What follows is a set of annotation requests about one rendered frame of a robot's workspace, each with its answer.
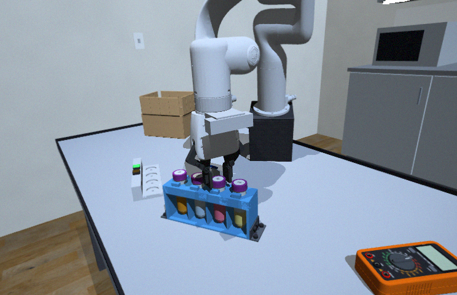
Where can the black table edge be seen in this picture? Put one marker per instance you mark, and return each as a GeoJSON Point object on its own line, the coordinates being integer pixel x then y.
{"type": "Point", "coordinates": [111, 269]}

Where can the purple screw cap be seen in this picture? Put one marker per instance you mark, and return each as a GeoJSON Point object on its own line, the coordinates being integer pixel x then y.
{"type": "Point", "coordinates": [239, 185]}
{"type": "Point", "coordinates": [219, 181]}
{"type": "Point", "coordinates": [197, 178]}
{"type": "Point", "coordinates": [179, 175]}

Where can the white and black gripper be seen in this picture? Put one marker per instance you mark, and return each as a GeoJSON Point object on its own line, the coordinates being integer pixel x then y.
{"type": "Point", "coordinates": [207, 147]}

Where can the light grey button panel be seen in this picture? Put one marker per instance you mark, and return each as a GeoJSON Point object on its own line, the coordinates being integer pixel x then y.
{"type": "Point", "coordinates": [193, 169]}

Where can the blue tube rack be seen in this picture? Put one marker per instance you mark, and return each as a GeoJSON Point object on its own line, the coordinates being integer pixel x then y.
{"type": "Point", "coordinates": [230, 199]}

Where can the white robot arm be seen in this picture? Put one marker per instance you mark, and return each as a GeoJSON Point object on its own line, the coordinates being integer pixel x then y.
{"type": "Point", "coordinates": [214, 59]}

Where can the orange digital multimeter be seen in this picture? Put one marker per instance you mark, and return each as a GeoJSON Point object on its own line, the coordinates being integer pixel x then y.
{"type": "Point", "coordinates": [420, 268]}

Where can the brown cardboard box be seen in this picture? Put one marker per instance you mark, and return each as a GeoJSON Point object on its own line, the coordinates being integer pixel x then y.
{"type": "Point", "coordinates": [167, 116]}

